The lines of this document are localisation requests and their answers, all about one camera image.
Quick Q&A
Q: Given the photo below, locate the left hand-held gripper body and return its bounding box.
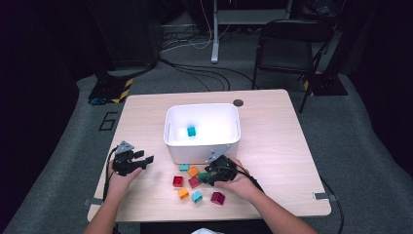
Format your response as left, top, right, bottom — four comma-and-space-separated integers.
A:
112, 140, 140, 177

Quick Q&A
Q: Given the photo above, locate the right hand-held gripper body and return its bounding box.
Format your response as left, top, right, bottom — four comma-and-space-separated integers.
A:
204, 144, 238, 183

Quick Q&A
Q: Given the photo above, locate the magenta toy block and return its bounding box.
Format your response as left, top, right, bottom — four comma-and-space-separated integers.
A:
209, 191, 226, 207

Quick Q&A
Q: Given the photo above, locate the dark red toy block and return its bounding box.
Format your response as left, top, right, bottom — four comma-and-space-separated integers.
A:
188, 175, 202, 189

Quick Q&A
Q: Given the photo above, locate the white plastic bin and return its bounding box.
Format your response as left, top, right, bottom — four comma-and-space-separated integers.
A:
163, 102, 242, 165

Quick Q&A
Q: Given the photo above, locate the person's left hand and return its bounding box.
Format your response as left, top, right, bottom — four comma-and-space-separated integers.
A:
106, 160, 144, 197

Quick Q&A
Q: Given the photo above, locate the person's right hand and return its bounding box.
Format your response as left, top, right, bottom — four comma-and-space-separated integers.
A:
213, 158, 261, 203

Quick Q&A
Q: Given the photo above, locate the person's white garment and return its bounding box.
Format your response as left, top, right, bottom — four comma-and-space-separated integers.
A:
191, 227, 225, 234

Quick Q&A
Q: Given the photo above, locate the person's black garment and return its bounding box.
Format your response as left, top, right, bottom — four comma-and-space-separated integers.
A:
140, 220, 274, 234

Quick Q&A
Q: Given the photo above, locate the black stand base striped tape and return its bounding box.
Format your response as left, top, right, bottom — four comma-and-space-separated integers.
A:
303, 71, 349, 98
88, 72, 134, 105

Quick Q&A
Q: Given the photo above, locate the large black panel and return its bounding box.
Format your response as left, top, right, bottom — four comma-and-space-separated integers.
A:
85, 0, 161, 72

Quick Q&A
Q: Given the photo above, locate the black folding chair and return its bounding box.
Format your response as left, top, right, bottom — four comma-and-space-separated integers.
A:
252, 19, 337, 114

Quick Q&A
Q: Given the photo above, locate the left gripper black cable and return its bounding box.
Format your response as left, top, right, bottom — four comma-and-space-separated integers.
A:
102, 145, 119, 202

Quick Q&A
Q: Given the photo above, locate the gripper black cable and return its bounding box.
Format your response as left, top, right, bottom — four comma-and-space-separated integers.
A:
227, 164, 265, 193
102, 145, 119, 202

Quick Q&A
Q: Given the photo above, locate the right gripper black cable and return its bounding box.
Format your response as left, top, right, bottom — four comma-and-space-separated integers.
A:
227, 164, 265, 193

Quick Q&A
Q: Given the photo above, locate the black floor cable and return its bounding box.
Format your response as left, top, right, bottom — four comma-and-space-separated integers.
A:
158, 58, 255, 86
174, 66, 232, 92

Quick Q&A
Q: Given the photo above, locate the black cable beside table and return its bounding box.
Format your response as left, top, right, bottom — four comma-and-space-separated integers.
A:
319, 176, 346, 234

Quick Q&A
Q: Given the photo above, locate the white desk frame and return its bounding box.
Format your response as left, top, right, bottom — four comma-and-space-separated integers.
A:
210, 0, 295, 64

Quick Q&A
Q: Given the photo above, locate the white floor cable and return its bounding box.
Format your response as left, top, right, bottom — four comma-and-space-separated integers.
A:
160, 0, 232, 53

